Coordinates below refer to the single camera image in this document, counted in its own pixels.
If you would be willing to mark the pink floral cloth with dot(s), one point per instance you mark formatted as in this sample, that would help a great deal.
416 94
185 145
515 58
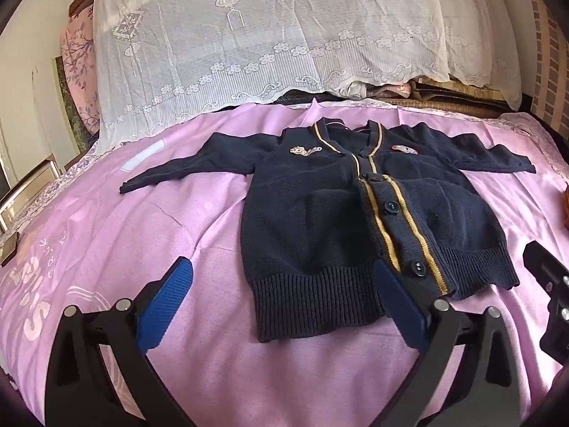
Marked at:
80 75

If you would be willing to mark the navy knit cardigan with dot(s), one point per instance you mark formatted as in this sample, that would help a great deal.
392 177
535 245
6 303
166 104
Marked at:
320 213

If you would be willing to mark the small brown box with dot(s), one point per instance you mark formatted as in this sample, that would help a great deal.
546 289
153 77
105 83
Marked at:
8 249

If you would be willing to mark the lavender floral bed sheet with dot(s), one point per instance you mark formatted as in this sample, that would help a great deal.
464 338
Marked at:
58 182

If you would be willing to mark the checkered curtain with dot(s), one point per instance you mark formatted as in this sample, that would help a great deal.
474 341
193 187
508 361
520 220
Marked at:
549 66

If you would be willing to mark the silver frame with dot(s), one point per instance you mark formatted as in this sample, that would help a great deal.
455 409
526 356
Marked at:
26 191

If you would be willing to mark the white lace cloth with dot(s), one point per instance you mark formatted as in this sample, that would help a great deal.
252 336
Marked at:
266 31

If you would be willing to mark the folded pink quilt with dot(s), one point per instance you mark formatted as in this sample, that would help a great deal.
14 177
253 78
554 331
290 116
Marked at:
382 90

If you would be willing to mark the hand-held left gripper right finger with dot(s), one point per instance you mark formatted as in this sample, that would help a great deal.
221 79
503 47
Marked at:
400 307

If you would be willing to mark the pink blanket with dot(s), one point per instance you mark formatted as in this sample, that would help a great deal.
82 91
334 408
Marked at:
186 240

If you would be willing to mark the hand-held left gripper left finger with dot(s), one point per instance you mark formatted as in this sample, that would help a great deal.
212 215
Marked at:
165 304

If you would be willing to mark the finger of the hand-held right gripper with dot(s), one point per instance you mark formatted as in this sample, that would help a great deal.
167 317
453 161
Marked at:
544 269

